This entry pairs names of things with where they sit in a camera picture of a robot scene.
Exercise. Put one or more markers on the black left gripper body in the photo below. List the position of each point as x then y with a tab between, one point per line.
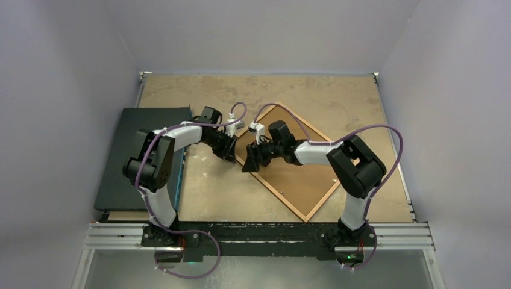
220	143

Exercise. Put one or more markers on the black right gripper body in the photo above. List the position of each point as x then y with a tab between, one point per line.
270	150

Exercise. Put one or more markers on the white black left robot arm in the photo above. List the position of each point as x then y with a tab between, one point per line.
148	167

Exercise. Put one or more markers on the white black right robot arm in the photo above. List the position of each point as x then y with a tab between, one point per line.
358	169

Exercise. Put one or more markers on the dark box with blue edge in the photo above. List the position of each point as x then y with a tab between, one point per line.
115	192

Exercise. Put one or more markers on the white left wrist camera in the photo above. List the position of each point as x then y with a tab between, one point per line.
233	125

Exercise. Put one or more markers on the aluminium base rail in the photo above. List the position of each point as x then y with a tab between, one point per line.
127	236

